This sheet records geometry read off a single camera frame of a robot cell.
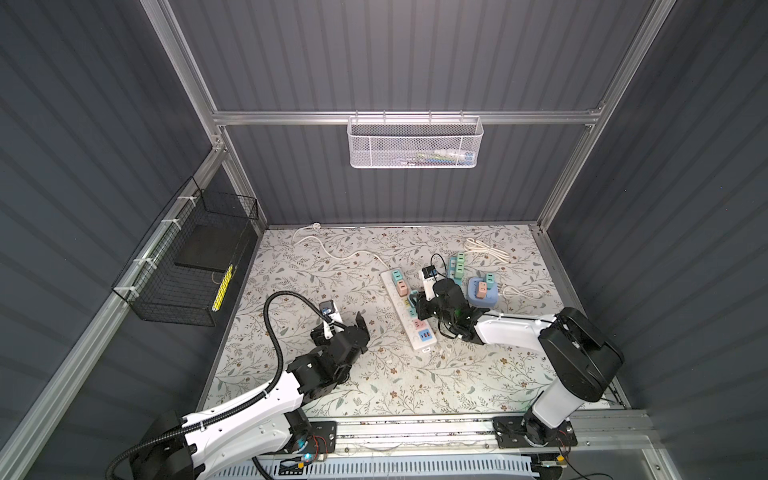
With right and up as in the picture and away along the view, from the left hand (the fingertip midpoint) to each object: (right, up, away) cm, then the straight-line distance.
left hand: (347, 319), depth 80 cm
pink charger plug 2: (+41, +6, +14) cm, 43 cm away
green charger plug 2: (+35, +12, +19) cm, 41 cm away
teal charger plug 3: (+44, +9, +16) cm, 48 cm away
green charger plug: (+36, +17, +22) cm, 45 cm away
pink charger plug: (+15, +7, +14) cm, 22 cm away
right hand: (+20, +5, +11) cm, 23 cm away
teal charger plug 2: (+18, +4, +9) cm, 21 cm away
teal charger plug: (+13, +10, +17) cm, 24 cm away
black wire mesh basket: (-39, +13, -8) cm, 42 cm away
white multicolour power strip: (+20, -6, +9) cm, 23 cm away
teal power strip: (+34, +15, +26) cm, 45 cm away
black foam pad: (-35, +20, -3) cm, 40 cm away
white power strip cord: (-19, +29, +43) cm, 56 cm away
